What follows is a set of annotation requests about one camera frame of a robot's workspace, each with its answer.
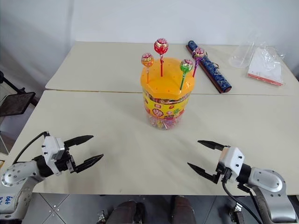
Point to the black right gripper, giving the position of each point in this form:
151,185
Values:
222,173

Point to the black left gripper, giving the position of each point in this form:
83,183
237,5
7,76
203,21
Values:
66,161

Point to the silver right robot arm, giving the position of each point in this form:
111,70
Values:
266,182

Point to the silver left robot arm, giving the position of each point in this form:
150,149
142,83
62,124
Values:
16,173

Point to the lollipop jar with orange lid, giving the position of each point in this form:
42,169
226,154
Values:
168,109

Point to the green wrapped lollipop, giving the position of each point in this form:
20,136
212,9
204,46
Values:
186,66

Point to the purple wrapped lollipop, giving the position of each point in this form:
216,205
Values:
198,53

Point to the orange wrapped lollipop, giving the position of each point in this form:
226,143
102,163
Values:
147,60

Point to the red wrapped lollipop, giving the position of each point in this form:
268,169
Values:
161,46

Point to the dark rounded shape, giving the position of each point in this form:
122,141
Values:
184,210
125,212

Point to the metal clip fixture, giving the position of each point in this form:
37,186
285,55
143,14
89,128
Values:
236,211

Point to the blue patterned rolled scroll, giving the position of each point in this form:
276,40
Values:
215,72

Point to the clear plastic cup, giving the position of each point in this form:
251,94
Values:
240,58

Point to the clear zip bag with paper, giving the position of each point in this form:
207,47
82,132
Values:
264,68

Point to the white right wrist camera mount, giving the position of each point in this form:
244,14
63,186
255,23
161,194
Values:
233,159

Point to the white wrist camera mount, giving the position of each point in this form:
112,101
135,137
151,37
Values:
50,149
233,159

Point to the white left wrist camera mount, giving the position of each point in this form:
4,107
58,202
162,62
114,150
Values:
50,149

